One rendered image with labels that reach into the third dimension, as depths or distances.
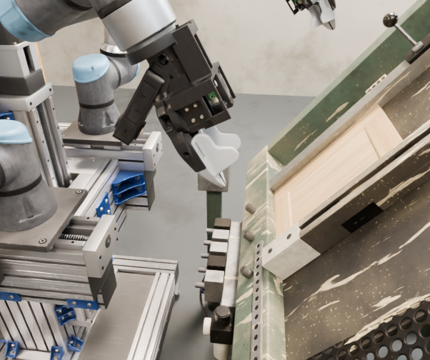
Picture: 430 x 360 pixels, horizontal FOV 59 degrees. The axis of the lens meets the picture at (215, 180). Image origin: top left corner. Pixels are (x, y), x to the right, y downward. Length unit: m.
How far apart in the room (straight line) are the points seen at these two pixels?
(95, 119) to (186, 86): 0.89
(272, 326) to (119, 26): 0.67
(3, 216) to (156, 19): 0.65
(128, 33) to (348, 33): 4.16
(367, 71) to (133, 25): 1.04
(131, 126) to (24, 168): 0.46
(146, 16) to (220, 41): 4.07
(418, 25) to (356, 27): 3.17
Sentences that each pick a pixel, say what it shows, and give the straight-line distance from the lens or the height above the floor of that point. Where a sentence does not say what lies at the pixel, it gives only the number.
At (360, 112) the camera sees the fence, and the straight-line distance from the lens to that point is 1.16.
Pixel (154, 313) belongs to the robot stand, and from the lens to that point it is 1.76.
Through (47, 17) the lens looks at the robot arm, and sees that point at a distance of 0.50.
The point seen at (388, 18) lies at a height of 1.42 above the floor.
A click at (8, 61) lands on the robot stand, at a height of 1.34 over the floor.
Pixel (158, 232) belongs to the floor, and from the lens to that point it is 2.47.
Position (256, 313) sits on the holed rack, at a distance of 0.91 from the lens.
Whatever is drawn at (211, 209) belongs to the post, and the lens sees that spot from 1.59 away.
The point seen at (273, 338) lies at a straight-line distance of 0.86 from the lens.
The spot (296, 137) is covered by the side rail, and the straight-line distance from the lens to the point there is 1.43.
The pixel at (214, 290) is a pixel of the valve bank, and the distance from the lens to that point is 1.16.
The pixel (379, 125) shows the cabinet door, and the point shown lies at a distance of 1.07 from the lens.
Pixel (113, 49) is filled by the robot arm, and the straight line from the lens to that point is 1.38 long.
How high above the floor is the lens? 1.61
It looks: 33 degrees down
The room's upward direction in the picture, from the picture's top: straight up
